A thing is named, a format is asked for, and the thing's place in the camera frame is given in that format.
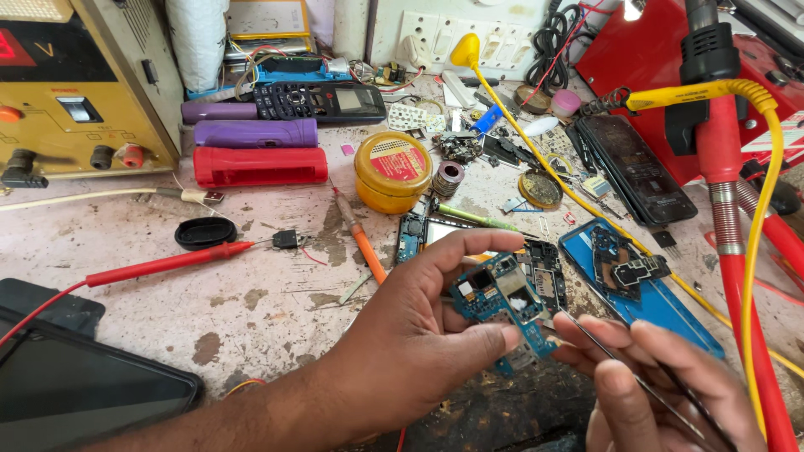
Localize metal tweezers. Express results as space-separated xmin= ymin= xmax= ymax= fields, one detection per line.
xmin=561 ymin=310 xmax=740 ymax=452

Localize red plastic case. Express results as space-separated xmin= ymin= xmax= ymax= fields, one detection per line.
xmin=192 ymin=146 xmax=329 ymax=190

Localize white wrapped roll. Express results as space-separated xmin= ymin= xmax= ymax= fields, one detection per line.
xmin=165 ymin=0 xmax=231 ymax=94

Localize green handled tool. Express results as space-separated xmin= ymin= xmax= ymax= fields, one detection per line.
xmin=433 ymin=201 xmax=523 ymax=234

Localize white wall switchboard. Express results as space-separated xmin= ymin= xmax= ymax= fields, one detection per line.
xmin=367 ymin=0 xmax=555 ymax=82

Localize stack of flat batteries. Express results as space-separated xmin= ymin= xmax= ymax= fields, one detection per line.
xmin=224 ymin=0 xmax=314 ymax=62

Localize person's left hand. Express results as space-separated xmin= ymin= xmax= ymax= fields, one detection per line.
xmin=319 ymin=229 xmax=525 ymax=438

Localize yellow plug with cable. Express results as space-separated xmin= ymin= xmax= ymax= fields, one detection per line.
xmin=450 ymin=33 xmax=804 ymax=379

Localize heap of small phone parts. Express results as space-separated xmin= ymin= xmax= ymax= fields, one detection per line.
xmin=432 ymin=131 xmax=486 ymax=165

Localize yellow soldering iron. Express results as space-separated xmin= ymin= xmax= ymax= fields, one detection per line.
xmin=580 ymin=78 xmax=787 ymax=437

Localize yellow bench power supply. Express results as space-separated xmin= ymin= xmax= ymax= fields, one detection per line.
xmin=0 ymin=0 xmax=185 ymax=189

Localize black smartphone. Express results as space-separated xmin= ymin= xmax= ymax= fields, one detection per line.
xmin=574 ymin=114 xmax=699 ymax=228

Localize black phone inner frame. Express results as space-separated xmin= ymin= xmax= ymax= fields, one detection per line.
xmin=589 ymin=225 xmax=673 ymax=302

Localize blue phone housing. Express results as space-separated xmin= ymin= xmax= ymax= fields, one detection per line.
xmin=185 ymin=62 xmax=354 ymax=102

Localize white keypad membrane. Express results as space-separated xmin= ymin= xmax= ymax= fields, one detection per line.
xmin=387 ymin=102 xmax=429 ymax=133

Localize blue phone back cover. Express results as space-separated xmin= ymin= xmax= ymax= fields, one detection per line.
xmin=558 ymin=218 xmax=727 ymax=360

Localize red multimeter probe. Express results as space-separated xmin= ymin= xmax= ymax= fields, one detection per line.
xmin=0 ymin=241 xmax=256 ymax=347

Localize white plug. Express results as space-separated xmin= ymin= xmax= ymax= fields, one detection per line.
xmin=401 ymin=34 xmax=436 ymax=72

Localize black transistor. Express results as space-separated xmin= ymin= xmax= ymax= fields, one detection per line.
xmin=651 ymin=229 xmax=683 ymax=261

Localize black tablet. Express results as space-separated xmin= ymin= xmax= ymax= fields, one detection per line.
xmin=0 ymin=277 xmax=206 ymax=452

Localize brown round tin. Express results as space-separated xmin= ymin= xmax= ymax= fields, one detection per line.
xmin=514 ymin=84 xmax=553 ymax=116

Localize opened phone frame with board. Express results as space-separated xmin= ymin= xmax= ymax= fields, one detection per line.
xmin=394 ymin=212 xmax=481 ymax=266

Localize pink capped jar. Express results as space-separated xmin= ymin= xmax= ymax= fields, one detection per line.
xmin=551 ymin=88 xmax=583 ymax=119

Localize black phone circuit board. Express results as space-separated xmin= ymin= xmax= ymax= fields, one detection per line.
xmin=523 ymin=239 xmax=570 ymax=316

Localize red rework station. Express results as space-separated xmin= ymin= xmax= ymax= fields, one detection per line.
xmin=574 ymin=0 xmax=804 ymax=187

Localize round brass flux lid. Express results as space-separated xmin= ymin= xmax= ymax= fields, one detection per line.
xmin=518 ymin=169 xmax=565 ymax=211

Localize yellow solder paste tin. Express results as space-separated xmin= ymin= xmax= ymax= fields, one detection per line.
xmin=353 ymin=131 xmax=433 ymax=216

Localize blue plastic tube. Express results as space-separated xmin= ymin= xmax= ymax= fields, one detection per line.
xmin=470 ymin=103 xmax=505 ymax=136

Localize orange handled screwdriver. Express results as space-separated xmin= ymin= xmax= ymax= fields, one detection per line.
xmin=331 ymin=186 xmax=389 ymax=285

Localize large purple tube case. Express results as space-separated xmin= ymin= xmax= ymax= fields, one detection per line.
xmin=193 ymin=118 xmax=320 ymax=150

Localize small purple tube case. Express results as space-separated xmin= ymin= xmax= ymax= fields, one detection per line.
xmin=181 ymin=100 xmax=260 ymax=124

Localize black keypad phone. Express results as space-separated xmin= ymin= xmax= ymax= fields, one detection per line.
xmin=253 ymin=81 xmax=388 ymax=124

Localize black cable bundle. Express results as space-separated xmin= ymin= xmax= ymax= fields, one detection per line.
xmin=525 ymin=3 xmax=586 ymax=96

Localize red black hot air gun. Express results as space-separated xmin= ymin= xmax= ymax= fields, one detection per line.
xmin=665 ymin=0 xmax=800 ymax=452

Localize red hose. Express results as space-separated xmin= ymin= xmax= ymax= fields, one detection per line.
xmin=736 ymin=179 xmax=804 ymax=280

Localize solder wire spool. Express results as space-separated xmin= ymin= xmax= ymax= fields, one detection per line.
xmin=431 ymin=161 xmax=466 ymax=199

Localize person's right hand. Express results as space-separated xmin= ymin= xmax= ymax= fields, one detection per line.
xmin=551 ymin=311 xmax=768 ymax=452

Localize black oval cap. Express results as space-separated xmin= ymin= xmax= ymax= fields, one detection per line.
xmin=174 ymin=216 xmax=239 ymax=252

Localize blue phone circuit board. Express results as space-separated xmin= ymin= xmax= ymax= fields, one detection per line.
xmin=448 ymin=251 xmax=564 ymax=378

